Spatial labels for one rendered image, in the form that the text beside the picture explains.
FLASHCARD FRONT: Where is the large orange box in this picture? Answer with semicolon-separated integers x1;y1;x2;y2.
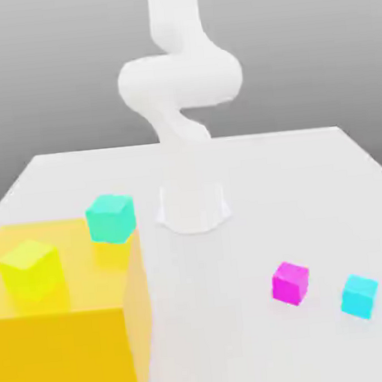
0;211;160;382

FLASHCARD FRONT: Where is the small turquoise cube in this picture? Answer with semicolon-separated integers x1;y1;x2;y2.
83;191;139;249

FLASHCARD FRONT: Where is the small cyan cube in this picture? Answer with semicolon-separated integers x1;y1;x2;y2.
337;271;382;323

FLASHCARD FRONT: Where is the small yellow cube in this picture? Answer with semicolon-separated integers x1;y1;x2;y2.
0;236;67;306

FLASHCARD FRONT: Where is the small magenta cube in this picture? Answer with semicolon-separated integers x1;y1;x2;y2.
268;258;314;310

